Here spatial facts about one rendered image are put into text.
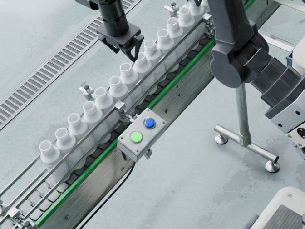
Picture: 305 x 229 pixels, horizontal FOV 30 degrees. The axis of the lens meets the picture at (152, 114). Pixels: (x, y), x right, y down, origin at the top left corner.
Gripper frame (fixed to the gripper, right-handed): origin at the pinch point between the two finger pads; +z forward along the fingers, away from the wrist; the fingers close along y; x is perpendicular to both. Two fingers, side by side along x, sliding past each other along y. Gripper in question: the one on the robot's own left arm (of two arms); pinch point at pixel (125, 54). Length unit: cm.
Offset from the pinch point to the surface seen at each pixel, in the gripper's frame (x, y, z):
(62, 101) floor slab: 35, -126, 139
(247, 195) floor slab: 44, -2, 140
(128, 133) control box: -7.1, -0.8, 27.8
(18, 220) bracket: -46, -9, 31
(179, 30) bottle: 33.5, -14.2, 26.6
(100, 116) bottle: -7.4, -12.5, 27.4
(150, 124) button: -1.0, 2.3, 27.9
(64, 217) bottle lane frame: -34, -10, 48
